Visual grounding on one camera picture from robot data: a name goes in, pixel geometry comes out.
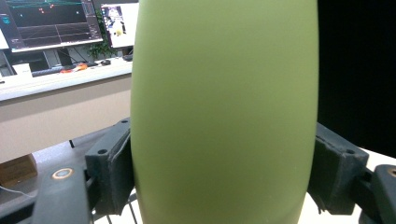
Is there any white office desk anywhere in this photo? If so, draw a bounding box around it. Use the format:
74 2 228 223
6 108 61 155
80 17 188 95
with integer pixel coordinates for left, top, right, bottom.
0 56 134 103

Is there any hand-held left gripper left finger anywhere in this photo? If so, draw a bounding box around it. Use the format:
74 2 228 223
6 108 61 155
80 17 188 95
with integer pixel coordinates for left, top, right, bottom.
84 117 136 217

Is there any large dark-screen monitor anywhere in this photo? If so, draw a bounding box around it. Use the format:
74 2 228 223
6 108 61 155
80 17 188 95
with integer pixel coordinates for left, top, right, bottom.
0 0 105 54

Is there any black keyboard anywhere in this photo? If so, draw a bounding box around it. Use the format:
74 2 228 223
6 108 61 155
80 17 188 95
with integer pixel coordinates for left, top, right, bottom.
31 61 100 78

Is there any orange tool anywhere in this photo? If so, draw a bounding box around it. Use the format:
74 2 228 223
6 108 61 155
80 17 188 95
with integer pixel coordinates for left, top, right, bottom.
60 63 89 75

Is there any green potted plant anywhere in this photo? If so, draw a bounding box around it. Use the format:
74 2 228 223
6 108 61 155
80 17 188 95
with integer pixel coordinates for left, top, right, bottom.
86 38 119 61

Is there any brown wooden block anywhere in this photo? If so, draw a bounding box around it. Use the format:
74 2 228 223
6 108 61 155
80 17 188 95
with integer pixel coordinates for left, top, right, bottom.
0 153 39 189

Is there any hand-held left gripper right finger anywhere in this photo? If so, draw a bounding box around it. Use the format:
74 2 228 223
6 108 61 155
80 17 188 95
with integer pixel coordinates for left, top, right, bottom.
307 122 371 216

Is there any small bright-screen monitor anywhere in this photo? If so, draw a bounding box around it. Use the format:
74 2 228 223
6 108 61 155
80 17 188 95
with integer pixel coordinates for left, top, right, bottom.
100 2 140 49

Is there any green cup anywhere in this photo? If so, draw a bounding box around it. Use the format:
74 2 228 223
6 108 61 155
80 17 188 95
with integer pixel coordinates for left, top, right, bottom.
130 0 320 224

